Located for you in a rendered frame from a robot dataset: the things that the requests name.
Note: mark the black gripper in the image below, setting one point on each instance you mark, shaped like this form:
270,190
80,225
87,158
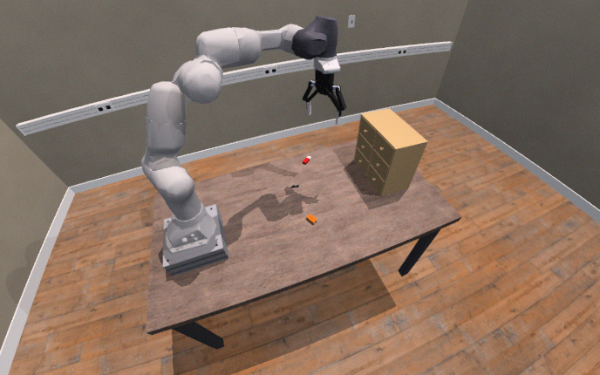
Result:
324,85

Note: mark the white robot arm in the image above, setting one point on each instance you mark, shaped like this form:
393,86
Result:
201,82

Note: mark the brown wooden drawer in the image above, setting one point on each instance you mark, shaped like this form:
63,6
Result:
381,166
375,179
362,161
365,146
386,149
370,131

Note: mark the brown wooden chest of drawers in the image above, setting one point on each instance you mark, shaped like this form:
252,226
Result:
408,144

